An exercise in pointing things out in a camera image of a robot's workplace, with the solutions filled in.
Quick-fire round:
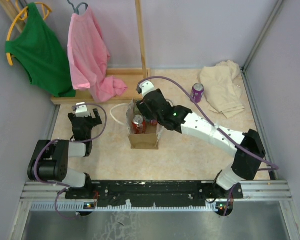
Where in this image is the purple Fanta can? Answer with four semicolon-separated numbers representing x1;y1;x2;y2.
149;119;158;126
190;83;205;103

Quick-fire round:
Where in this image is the red Coca-Cola can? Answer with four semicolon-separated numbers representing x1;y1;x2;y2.
131;114;147;134

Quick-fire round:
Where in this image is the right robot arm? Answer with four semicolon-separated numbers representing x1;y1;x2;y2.
136;87;265;198

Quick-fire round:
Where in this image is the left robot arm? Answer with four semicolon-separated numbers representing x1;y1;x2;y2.
27;105;103;199

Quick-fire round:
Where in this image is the clear glass beverage bottle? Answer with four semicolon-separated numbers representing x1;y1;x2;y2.
133;100;141;116

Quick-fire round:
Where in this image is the wooden clothes rack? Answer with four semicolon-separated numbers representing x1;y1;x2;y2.
0;0;151;105

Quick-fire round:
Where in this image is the beige crumpled cloth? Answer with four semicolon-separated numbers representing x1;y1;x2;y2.
198;60;245;119

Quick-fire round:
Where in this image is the pink t-shirt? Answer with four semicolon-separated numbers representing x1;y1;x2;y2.
67;7;128;103

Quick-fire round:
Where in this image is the green tank top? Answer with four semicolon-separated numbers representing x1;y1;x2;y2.
5;2;76;98

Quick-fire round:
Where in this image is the grey clothes hanger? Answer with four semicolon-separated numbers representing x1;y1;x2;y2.
67;0;89;15

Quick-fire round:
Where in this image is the yellow clothes hanger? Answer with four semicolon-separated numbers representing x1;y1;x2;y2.
6;1;53;66

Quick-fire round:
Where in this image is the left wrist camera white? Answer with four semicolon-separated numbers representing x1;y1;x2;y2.
72;102;90;118

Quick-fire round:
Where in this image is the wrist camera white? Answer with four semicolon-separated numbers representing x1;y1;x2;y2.
72;102;90;118
136;80;156;98

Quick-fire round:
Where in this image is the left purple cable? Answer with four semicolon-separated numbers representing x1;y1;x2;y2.
32;102;108;221

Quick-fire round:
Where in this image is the purple cable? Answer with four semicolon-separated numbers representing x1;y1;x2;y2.
32;102;108;221
137;76;280;217

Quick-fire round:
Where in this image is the white rope bag handle left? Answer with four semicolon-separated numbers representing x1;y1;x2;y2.
109;103;129;126

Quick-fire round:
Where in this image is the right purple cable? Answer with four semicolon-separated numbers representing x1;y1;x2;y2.
137;76;280;217

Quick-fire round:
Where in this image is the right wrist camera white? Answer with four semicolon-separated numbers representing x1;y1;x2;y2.
136;80;156;98

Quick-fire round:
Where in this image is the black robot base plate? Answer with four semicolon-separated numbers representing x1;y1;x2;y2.
65;180;230;208

